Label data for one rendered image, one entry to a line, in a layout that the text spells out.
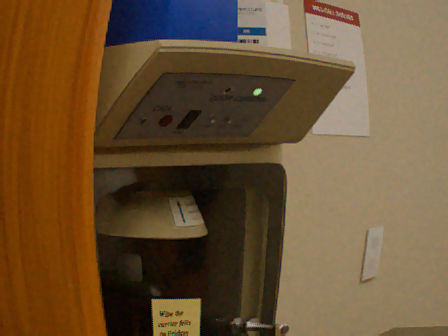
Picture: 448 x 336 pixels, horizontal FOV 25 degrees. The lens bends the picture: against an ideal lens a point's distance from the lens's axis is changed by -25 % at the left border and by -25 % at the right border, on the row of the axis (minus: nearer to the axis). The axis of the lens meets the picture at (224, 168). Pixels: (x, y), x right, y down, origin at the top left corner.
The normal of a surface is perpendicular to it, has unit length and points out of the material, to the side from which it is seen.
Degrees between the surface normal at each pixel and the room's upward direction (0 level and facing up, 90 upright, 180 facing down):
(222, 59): 135
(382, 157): 90
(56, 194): 90
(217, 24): 90
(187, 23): 90
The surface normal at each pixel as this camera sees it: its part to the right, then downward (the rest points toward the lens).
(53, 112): -0.65, 0.03
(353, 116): 0.76, 0.05
